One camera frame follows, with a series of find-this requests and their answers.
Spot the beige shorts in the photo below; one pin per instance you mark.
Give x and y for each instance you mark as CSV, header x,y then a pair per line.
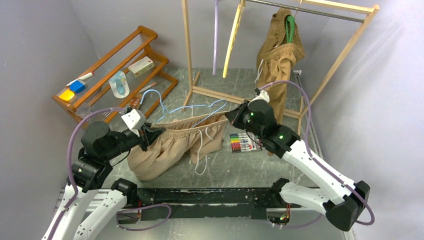
x,y
197,135

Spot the yellow sponge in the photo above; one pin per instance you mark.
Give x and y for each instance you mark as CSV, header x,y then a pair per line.
x,y
67,95

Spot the purple hanger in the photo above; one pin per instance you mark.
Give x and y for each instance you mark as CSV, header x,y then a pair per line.
x,y
215,37

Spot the pink tipped white pen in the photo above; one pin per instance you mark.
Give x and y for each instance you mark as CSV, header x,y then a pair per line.
x,y
147,87

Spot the white green box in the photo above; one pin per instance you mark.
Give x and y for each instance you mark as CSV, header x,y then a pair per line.
x,y
141,66

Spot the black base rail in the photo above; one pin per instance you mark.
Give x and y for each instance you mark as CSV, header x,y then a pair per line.
x,y
257,203

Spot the blue sponge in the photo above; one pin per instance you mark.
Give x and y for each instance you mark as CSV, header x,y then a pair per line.
x,y
77,86

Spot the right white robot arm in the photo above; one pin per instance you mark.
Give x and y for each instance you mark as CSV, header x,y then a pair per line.
x,y
340,199

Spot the blue wire hanger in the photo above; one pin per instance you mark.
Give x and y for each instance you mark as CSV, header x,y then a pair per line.
x,y
166,111

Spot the blue item blister pack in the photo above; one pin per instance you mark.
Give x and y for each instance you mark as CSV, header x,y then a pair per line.
x,y
119,85

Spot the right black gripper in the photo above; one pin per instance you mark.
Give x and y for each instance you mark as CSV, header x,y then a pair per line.
x,y
234,116

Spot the yellow hanger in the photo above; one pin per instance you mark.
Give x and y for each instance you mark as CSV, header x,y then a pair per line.
x,y
233,34

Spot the clear round jar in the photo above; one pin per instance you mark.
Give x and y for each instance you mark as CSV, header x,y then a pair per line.
x,y
83,110

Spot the orange snack packet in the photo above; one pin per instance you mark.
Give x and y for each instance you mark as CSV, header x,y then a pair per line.
x,y
134,103

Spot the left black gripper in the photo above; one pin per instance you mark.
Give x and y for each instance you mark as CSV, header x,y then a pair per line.
x,y
148,134

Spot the brown hanging shorts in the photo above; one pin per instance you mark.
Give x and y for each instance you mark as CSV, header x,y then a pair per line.
x,y
276,58

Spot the green hanger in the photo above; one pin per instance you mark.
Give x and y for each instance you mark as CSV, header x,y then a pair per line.
x,y
290,28

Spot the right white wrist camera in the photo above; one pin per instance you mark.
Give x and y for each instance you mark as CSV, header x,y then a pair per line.
x,y
261,94

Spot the orange wooden shelf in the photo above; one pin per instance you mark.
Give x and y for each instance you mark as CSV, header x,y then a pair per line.
x,y
98,93

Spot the coloured marker set pack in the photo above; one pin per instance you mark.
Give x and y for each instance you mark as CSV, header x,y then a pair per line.
x,y
244,142

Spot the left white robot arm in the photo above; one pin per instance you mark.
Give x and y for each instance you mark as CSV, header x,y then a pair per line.
x,y
87,175

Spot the white marker pen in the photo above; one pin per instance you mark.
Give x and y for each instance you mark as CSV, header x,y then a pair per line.
x,y
81,78

